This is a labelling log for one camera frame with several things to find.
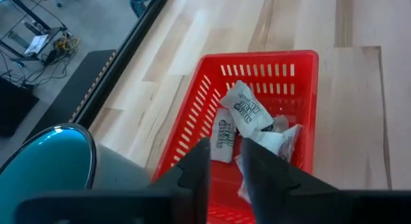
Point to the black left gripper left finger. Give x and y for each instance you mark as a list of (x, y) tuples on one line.
[(189, 192)]

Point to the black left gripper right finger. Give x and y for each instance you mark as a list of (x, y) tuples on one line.
[(276, 198)]

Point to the red slotted plastic basket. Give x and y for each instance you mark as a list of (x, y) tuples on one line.
[(305, 89)]

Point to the black floor ramp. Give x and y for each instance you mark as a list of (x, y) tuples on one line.
[(70, 89)]

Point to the black floor box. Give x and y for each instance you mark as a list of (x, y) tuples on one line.
[(16, 105)]

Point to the white paper sheet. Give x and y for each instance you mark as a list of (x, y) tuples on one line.
[(36, 45)]

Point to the black wheeled workbench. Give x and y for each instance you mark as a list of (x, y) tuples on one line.
[(38, 13)]

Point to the black table edge frame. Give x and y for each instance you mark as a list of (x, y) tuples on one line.
[(123, 55)]

